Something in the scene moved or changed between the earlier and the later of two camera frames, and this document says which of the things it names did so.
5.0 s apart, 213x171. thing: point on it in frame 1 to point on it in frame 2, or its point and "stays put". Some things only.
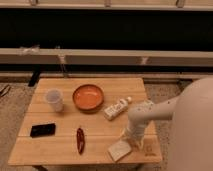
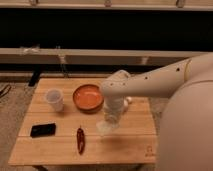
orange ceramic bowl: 88,97 stays put
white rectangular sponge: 119,149 to 103,130
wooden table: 83,121 stays put
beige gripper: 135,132 to 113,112
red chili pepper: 80,139 stays put
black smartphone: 43,130 stays put
